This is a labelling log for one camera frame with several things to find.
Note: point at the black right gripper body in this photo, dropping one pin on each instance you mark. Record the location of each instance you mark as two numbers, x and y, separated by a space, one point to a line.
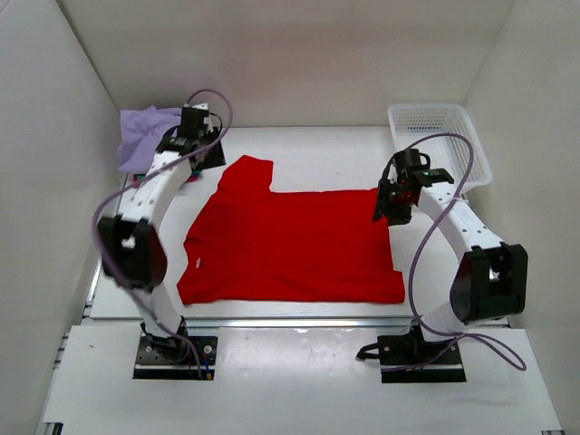
396 208

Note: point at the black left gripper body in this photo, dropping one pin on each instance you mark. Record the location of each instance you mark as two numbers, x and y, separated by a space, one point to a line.
215 155

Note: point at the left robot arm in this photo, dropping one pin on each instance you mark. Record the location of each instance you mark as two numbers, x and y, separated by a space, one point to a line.
131 250

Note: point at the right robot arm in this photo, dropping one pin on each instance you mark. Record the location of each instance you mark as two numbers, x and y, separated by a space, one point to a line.
491 280

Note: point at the white plastic basket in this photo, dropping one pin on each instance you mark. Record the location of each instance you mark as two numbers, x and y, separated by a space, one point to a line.
412 121

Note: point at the lilac folded t-shirt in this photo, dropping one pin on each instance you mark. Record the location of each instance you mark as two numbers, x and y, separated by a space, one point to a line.
141 133

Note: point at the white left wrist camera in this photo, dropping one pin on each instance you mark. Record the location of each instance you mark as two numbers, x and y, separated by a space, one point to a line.
201 106

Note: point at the aluminium table rail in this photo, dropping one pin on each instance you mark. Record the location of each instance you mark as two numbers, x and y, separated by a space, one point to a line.
299 323

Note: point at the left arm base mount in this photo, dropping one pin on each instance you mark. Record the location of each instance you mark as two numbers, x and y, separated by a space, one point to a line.
169 358

